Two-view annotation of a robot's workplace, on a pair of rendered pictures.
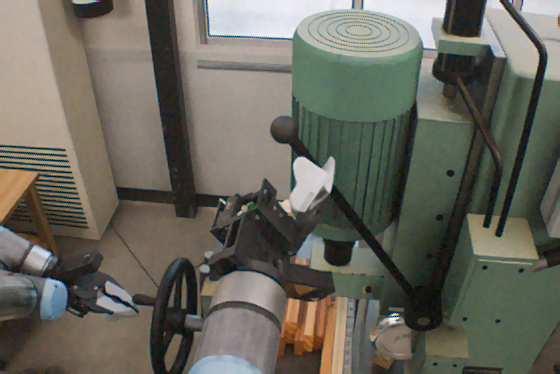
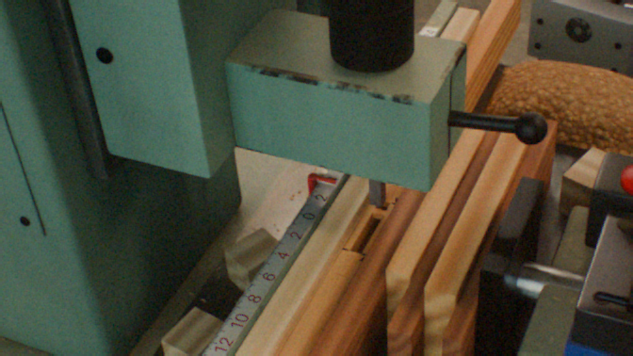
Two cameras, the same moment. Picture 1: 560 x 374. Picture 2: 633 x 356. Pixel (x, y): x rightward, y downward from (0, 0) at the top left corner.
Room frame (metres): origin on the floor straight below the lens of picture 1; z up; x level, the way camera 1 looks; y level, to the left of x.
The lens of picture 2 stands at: (1.15, 0.03, 1.40)
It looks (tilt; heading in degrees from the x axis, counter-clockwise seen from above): 40 degrees down; 200
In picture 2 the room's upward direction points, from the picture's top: 5 degrees counter-clockwise
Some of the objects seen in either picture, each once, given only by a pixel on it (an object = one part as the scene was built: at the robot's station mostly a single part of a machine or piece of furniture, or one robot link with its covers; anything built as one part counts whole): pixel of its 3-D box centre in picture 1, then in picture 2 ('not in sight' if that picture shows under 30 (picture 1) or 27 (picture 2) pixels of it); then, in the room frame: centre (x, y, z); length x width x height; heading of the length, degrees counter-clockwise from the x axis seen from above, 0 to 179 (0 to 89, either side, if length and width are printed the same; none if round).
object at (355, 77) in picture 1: (350, 127); not in sight; (0.66, -0.11, 1.35); 0.18 x 0.18 x 0.31
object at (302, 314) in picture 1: (304, 304); (454, 246); (0.67, -0.05, 0.93); 0.21 x 0.02 x 0.05; 172
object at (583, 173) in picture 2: not in sight; (602, 191); (0.58, 0.04, 0.92); 0.05 x 0.04 x 0.04; 64
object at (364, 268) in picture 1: (346, 275); (347, 104); (0.66, -0.12, 1.03); 0.14 x 0.07 x 0.09; 82
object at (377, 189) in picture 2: not in sight; (377, 174); (0.66, -0.11, 0.97); 0.01 x 0.01 x 0.05; 82
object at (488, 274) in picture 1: (487, 273); not in sight; (0.48, -0.30, 1.23); 0.09 x 0.08 x 0.15; 82
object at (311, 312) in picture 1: (312, 310); (438, 224); (0.65, -0.06, 0.93); 0.16 x 0.02 x 0.06; 172
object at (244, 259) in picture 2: (385, 354); (257, 263); (0.62, -0.22, 0.82); 0.04 x 0.03 x 0.03; 145
